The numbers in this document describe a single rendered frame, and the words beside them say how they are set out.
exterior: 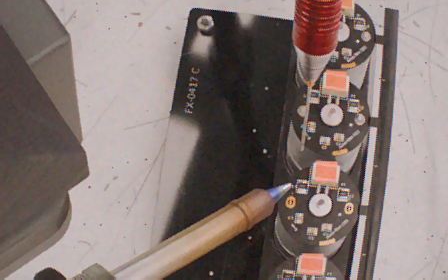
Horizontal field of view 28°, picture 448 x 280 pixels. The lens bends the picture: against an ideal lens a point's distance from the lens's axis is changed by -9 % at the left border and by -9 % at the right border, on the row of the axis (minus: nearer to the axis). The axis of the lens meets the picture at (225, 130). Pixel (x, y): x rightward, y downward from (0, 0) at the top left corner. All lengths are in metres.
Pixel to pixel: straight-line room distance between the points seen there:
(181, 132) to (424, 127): 0.09
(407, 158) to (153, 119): 0.10
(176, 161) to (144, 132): 0.02
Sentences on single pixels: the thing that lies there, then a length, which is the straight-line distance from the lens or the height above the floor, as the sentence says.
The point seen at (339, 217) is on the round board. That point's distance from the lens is 0.28.
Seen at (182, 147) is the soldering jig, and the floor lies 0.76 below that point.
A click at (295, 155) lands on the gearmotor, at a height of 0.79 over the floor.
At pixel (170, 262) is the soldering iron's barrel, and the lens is 0.23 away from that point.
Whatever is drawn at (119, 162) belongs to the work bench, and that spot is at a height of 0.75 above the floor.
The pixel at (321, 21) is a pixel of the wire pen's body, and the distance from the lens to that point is 0.21.
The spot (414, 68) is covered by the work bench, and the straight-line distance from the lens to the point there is 0.37.
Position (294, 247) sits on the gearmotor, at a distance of 0.29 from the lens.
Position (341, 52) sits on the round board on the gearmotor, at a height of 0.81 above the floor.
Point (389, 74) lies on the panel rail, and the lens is 0.29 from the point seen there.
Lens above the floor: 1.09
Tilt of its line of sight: 73 degrees down
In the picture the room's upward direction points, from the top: 3 degrees counter-clockwise
